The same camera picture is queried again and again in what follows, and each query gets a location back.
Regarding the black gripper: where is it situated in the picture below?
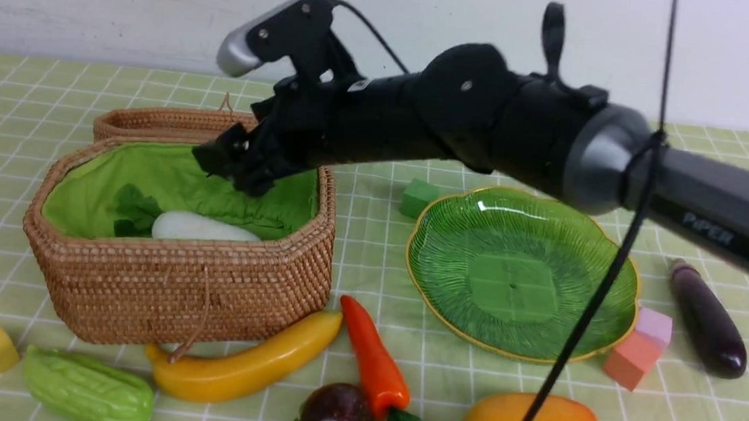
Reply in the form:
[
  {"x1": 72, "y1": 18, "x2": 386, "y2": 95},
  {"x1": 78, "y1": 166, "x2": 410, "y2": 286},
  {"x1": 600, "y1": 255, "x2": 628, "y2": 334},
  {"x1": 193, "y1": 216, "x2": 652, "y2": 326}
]
[{"x1": 191, "y1": 75, "x2": 386, "y2": 191}]

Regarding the white radish with leaves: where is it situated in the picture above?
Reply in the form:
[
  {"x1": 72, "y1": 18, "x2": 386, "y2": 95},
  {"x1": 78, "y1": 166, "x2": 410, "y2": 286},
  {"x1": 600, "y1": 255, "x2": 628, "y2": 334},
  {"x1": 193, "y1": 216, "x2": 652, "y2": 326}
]
[{"x1": 113, "y1": 185, "x2": 261, "y2": 243}]

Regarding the yellow banana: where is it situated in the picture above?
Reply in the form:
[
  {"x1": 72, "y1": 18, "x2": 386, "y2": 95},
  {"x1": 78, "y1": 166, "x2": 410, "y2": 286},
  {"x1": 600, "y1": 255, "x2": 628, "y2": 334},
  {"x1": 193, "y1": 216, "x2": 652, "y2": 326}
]
[{"x1": 145, "y1": 309, "x2": 344, "y2": 403}]

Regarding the green bitter gourd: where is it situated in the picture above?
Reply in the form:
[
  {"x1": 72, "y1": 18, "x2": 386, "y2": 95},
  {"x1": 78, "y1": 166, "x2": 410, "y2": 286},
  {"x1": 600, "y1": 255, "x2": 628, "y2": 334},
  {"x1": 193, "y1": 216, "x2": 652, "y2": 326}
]
[{"x1": 22, "y1": 345, "x2": 155, "y2": 421}]

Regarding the dark purple passion fruit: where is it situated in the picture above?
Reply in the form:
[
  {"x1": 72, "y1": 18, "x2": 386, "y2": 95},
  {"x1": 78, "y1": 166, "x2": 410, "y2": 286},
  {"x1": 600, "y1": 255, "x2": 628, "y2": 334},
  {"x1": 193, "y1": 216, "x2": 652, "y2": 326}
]
[{"x1": 289, "y1": 378, "x2": 380, "y2": 421}]

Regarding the orange carrot with leaves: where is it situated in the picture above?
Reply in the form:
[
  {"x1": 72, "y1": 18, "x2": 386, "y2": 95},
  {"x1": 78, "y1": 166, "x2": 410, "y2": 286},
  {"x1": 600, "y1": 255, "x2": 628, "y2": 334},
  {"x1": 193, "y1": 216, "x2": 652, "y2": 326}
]
[{"x1": 340, "y1": 295, "x2": 425, "y2": 421}]

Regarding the dark purple eggplant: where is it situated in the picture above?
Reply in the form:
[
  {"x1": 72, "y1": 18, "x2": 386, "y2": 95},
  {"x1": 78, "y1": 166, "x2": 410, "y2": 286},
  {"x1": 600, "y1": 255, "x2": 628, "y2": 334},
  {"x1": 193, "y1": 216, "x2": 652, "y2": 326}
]
[{"x1": 669, "y1": 259, "x2": 748, "y2": 379}]

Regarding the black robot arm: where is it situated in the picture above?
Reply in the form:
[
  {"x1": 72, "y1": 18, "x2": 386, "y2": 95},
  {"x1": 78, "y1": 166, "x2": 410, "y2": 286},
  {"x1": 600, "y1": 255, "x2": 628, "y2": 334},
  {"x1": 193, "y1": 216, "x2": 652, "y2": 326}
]
[{"x1": 192, "y1": 28, "x2": 749, "y2": 274}]

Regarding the woven wicker basket lid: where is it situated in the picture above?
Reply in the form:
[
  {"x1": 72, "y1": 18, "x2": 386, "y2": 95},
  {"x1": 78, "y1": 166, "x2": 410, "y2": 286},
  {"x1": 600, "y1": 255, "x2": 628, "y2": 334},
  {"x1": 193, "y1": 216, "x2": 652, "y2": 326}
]
[{"x1": 92, "y1": 93, "x2": 256, "y2": 143}]

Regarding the woven wicker basket green lining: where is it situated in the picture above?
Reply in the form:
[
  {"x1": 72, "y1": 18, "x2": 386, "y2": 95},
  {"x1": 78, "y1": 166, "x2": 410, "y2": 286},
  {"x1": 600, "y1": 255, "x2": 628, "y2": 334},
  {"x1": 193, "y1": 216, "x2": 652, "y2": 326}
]
[{"x1": 13, "y1": 123, "x2": 344, "y2": 365}]

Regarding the green foam cube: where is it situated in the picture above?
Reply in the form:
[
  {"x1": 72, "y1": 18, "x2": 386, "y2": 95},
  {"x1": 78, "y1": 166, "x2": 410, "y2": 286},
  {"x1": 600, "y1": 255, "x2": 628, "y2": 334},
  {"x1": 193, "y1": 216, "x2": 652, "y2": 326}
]
[{"x1": 399, "y1": 178, "x2": 442, "y2": 220}]

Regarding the green glass leaf plate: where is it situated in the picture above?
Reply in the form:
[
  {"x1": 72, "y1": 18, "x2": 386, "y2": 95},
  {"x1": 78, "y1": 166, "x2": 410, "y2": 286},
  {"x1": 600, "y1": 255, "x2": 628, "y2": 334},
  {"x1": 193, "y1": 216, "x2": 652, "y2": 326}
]
[{"x1": 405, "y1": 185, "x2": 619, "y2": 364}]

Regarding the salmon orange foam cube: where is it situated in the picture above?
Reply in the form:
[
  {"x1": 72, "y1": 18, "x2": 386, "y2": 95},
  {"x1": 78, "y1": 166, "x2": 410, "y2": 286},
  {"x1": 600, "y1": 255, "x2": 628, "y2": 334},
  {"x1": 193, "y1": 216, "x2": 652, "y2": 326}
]
[{"x1": 602, "y1": 332, "x2": 663, "y2": 392}]

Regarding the pink foam cube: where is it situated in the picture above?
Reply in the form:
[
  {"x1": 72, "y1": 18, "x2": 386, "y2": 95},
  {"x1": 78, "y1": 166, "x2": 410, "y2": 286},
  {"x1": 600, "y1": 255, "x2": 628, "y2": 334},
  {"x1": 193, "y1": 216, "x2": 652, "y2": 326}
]
[{"x1": 634, "y1": 307, "x2": 673, "y2": 351}]

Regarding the green checkered tablecloth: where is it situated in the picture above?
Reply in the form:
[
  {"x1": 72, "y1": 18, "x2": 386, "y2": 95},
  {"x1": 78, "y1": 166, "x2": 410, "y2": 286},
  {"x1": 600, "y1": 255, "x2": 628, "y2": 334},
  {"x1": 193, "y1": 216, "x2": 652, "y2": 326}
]
[{"x1": 0, "y1": 54, "x2": 749, "y2": 421}]

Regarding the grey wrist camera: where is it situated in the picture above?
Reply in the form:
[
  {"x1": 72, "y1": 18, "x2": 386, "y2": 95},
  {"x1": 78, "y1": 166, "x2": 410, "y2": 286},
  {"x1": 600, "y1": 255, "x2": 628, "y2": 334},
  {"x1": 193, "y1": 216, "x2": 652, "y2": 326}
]
[{"x1": 216, "y1": 0, "x2": 333, "y2": 78}]

